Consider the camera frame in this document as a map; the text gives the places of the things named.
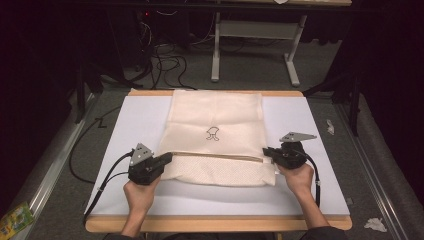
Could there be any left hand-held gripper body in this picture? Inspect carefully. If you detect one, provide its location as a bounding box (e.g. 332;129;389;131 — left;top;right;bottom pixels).
128;143;166;185

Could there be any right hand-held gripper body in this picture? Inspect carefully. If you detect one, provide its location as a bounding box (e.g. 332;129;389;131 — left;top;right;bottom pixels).
274;132;318;170

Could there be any cream mesh laundry bag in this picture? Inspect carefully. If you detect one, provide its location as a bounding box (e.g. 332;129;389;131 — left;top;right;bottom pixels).
156;89;278;187

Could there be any person's right hand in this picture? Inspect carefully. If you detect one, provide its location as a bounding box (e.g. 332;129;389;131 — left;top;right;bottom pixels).
278;163;315;198

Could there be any person's left hand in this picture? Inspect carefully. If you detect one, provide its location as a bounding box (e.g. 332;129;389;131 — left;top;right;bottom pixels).
123;175;162;215

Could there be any white table mat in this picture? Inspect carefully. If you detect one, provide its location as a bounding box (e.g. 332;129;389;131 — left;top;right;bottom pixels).
85;94;350;217

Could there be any wooden table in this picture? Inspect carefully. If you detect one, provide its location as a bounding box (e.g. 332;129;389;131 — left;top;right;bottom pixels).
84;89;353;233

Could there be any black metal stand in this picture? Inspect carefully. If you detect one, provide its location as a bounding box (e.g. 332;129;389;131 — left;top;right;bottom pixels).
302;73;362;138
73;63;104;124

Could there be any person's dark sleeve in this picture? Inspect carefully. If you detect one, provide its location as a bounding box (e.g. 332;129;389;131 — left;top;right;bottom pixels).
299;225;349;240

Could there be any large crumpled white paper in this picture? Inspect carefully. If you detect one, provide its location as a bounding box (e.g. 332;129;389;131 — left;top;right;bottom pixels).
363;217;388;233

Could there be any green printed packet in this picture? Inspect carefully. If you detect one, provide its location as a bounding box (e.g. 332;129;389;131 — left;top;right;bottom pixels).
0;202;35;237

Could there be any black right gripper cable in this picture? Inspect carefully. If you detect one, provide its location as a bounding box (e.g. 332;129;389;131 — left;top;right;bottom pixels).
296;149;322;208

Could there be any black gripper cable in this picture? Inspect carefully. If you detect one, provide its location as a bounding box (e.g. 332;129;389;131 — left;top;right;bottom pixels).
82;151;134;228
296;149;322;208

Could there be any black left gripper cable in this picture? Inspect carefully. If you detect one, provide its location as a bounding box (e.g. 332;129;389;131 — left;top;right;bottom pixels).
82;151;134;228

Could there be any black floor cable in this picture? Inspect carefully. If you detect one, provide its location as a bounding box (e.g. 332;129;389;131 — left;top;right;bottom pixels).
68;105;123;184

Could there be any metal floor rail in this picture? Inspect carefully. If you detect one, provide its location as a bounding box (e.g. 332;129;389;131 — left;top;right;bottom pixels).
9;93;98;240
333;103;409;240

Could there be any tangle of black cables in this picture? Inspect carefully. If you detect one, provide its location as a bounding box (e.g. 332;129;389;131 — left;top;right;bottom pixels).
133;9;198;91

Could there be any white desk frame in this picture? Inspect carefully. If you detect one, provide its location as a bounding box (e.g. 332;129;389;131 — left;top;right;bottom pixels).
210;0;353;88

